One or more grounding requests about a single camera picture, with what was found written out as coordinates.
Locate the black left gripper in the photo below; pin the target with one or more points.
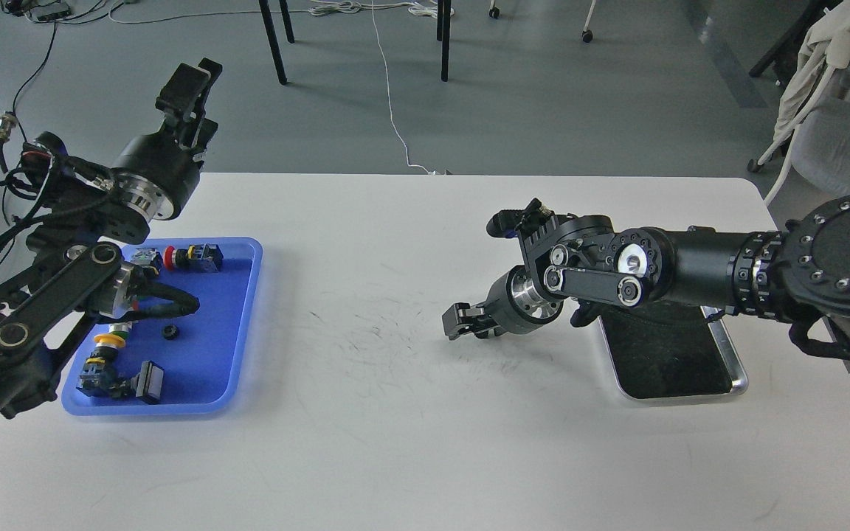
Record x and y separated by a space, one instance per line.
156 165

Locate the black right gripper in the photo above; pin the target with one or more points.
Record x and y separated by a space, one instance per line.
512 306

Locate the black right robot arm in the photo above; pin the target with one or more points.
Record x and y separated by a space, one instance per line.
799 277

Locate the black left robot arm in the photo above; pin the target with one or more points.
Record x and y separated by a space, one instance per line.
61 266

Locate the silver metal tray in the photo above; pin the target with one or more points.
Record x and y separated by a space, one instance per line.
666 353

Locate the blue plastic tray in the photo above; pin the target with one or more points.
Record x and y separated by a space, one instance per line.
201 365

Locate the black table leg left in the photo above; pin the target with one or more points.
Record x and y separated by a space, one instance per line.
271 34

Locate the black table leg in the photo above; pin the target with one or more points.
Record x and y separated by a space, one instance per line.
271 34
443 35

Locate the red emergency stop button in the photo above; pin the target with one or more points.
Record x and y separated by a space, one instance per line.
204 258

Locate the black table leg right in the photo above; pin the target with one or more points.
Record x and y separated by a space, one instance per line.
443 35

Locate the beige jacket on chair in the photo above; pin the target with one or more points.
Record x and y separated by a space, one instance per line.
816 59

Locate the green push button switch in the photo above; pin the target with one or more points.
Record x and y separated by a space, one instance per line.
149 259

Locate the white push button switch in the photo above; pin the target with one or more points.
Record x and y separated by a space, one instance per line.
122 329

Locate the yellow push button switch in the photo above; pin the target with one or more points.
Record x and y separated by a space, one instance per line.
98 376

